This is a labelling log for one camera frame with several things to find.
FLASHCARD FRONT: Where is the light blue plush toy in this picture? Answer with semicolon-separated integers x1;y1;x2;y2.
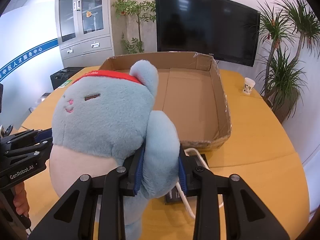
49;60;180;239

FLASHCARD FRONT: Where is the person's left hand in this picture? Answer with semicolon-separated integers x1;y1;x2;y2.
13;182;30;218

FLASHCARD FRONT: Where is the green white sticker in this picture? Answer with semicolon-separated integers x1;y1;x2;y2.
59;80;72;88

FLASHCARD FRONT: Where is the black suitcase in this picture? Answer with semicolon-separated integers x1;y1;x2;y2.
50;67;83;90

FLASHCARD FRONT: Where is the black power adapter box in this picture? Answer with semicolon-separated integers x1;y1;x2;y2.
164;152;204;205

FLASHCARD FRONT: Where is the grey glass door cabinet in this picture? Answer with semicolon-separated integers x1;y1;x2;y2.
55;0;114;68

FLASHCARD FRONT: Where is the white paper cup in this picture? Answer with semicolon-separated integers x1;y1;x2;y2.
242;77;255;95

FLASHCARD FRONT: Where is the open cardboard box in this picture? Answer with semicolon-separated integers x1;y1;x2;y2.
100;51;232;149

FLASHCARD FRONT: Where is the tall leafy green plant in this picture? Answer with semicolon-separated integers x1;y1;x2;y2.
110;0;157;55

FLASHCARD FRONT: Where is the black flat screen television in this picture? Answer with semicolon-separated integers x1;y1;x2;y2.
155;0;260;67

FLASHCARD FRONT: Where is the spiky palm potted plant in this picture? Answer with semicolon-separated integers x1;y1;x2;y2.
257;0;319;122

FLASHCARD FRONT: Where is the white cable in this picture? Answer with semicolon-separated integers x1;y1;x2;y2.
175;147;225;220

